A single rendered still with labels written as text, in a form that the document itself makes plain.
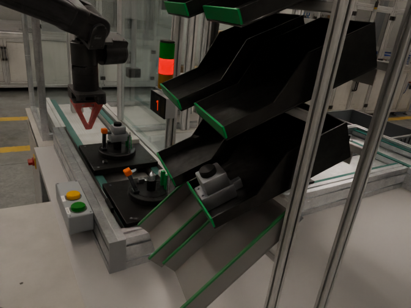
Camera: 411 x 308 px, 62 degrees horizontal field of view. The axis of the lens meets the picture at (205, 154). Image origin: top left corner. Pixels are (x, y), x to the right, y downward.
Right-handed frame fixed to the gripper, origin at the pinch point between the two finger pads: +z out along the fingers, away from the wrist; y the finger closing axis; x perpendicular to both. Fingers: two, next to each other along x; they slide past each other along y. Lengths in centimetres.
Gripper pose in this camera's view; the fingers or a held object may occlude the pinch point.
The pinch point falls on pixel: (88, 125)
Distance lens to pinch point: 88.2
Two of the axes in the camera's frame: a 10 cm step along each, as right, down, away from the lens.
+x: -8.6, 1.4, -4.9
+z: -0.9, 9.1, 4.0
